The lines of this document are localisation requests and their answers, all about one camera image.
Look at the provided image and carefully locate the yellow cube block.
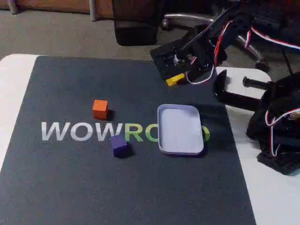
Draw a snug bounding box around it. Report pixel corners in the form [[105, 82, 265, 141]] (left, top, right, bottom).
[[165, 73, 186, 87]]

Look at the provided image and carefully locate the orange cube block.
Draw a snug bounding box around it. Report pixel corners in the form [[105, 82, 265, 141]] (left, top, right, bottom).
[[92, 99, 109, 120]]

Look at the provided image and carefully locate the purple cube block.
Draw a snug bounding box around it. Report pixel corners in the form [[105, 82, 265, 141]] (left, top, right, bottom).
[[109, 135, 128, 158]]

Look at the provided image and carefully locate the lavender plastic tray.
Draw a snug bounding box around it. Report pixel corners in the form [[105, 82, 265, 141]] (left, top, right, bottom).
[[157, 104, 204, 156]]

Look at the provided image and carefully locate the chrome office chair base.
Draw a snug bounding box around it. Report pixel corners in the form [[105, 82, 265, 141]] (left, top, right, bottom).
[[161, 13, 269, 71]]

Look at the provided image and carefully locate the black table clamp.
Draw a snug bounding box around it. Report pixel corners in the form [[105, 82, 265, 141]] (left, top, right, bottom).
[[214, 69, 274, 111]]

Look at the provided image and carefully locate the dark bulky floor object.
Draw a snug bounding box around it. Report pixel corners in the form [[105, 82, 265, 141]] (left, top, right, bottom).
[[112, 0, 165, 46]]

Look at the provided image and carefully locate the grey metal furniture leg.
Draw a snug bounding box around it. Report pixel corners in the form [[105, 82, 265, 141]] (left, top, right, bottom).
[[90, 0, 98, 22], [7, 0, 19, 15]]

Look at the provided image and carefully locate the brown wooden furniture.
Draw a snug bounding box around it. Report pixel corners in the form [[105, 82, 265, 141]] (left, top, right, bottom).
[[0, 0, 115, 20]]

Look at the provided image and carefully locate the dark mat with WOWROBO print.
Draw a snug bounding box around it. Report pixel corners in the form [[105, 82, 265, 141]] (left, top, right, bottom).
[[0, 55, 256, 225]]

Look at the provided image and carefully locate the thin black camera cable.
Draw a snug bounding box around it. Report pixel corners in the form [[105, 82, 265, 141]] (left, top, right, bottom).
[[179, 1, 239, 51]]

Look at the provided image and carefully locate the white looped servo wire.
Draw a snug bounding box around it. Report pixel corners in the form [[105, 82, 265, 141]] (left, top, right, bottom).
[[186, 64, 217, 85]]

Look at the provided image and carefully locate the black flat camera mount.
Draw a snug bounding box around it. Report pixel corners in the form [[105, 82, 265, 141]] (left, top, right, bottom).
[[150, 32, 196, 80]]

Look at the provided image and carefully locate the red white blue striped cable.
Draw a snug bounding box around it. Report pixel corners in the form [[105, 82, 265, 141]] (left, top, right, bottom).
[[245, 26, 300, 51]]

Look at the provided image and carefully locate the striped wire at arm base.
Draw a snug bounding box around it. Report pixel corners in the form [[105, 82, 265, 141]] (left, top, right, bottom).
[[264, 107, 300, 157]]

